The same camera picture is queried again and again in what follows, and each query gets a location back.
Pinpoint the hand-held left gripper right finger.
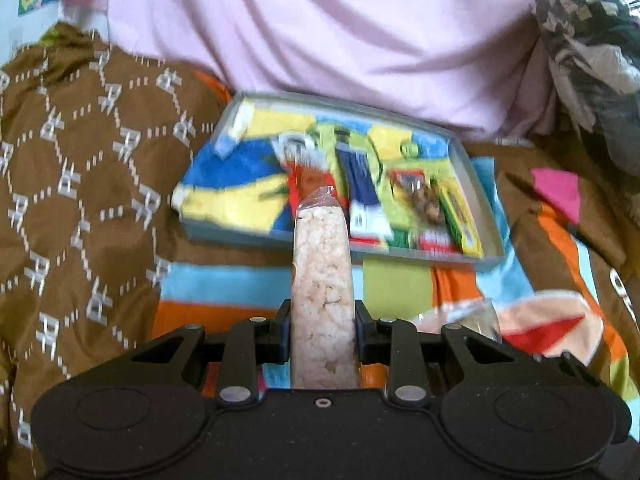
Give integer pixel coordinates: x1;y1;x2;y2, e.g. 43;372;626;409
353;300;521;408

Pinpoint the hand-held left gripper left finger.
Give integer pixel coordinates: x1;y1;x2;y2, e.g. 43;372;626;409
130;300;294;408

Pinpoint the clear rice cracker packet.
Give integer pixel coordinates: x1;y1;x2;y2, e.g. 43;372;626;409
289;185;362;391

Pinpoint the clear cookie packet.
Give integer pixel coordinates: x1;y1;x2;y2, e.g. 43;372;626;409
414;299;502;347

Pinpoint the dark blue snack packet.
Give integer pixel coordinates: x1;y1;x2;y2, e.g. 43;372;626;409
337;137;394;249

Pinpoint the red white snack packet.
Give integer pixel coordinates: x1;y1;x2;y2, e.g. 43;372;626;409
276;131;347;211

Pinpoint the grey tray box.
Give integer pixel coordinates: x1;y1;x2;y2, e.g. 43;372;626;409
172;90;507;274

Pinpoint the colourful cartoon bedsheet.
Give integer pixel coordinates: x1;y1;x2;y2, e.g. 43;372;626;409
150;67;640;411

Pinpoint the brown patterned quilt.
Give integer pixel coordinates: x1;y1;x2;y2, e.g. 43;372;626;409
0;22;237;480

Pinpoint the pink hanging sheet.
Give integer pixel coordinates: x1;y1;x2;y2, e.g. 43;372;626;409
57;0;566;142

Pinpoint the clear bag of clothes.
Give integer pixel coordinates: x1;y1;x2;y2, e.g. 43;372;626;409
530;0;640;177

